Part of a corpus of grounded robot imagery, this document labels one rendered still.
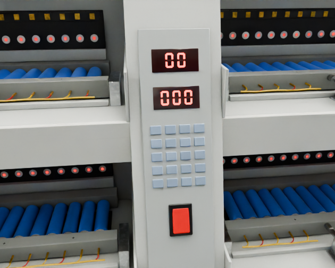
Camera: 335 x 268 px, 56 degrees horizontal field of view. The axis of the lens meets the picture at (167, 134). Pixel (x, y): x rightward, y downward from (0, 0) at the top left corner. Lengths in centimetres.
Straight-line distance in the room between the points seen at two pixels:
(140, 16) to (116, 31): 20
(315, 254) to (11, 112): 40
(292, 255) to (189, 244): 15
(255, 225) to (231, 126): 16
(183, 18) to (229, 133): 12
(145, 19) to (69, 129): 13
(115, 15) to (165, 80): 24
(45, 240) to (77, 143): 15
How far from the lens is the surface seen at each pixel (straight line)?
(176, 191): 33
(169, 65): 31
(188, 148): 32
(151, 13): 33
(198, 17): 33
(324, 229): 49
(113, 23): 53
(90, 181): 51
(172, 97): 31
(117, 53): 52
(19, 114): 37
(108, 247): 43
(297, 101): 40
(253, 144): 35
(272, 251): 44
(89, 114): 35
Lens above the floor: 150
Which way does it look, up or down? 7 degrees down
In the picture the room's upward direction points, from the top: 2 degrees counter-clockwise
